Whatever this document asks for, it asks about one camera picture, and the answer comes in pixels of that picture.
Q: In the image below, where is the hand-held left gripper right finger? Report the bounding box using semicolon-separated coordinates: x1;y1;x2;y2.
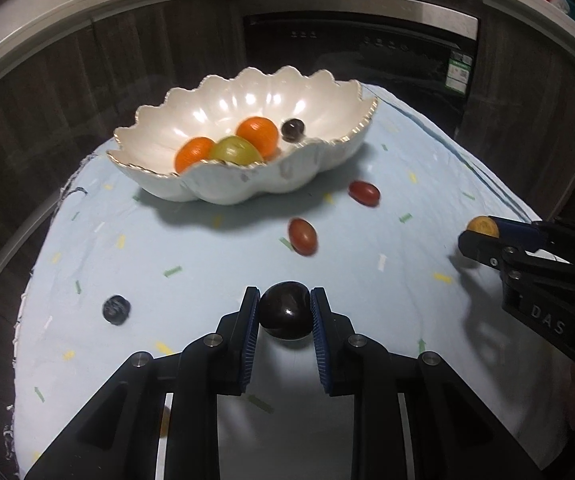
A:
310;287;558;480

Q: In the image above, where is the white kitchen countertop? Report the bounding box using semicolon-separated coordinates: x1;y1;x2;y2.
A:
0;0;575;106

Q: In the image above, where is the dark wood base cabinet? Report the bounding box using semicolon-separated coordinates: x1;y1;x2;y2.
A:
455;5;575;221
0;0;248;301

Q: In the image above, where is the large brown longan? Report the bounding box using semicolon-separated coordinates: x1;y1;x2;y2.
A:
469;216;499;237

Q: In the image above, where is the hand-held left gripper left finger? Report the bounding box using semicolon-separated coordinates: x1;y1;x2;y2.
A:
22;286;261;480

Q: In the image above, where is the blueberry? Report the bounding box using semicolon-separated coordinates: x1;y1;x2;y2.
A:
102;295;132;326

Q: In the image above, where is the orange tangerine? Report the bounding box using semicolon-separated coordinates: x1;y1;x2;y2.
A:
236;116;281;161
174;137;216;173

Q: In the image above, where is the light blue patterned cloth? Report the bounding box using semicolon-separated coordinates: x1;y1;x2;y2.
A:
5;80;575;480

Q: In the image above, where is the green round fruit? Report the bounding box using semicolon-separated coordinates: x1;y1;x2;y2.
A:
209;136;264;165

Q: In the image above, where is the dark purple plum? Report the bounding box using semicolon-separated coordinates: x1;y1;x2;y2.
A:
259;282;314;342
281;118;305;142

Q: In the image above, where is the black built-in dishwasher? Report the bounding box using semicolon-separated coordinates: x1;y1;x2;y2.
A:
242;0;481;136

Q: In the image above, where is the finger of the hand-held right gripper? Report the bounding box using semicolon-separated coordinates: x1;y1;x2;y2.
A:
490;216;548;248
457;229;513;268

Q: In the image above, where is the white scalloped ceramic bowl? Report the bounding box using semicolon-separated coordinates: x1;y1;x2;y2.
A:
106;66;379;206

